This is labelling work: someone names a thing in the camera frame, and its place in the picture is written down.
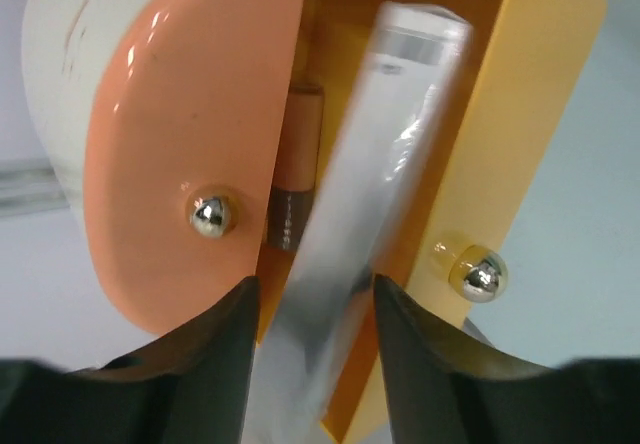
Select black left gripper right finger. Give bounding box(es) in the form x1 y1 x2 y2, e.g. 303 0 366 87
373 276 639 444

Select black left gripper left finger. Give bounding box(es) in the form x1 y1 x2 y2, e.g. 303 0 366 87
1 276 260 443

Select cream and orange drawer box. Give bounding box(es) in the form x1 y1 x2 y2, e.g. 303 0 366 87
21 0 609 443

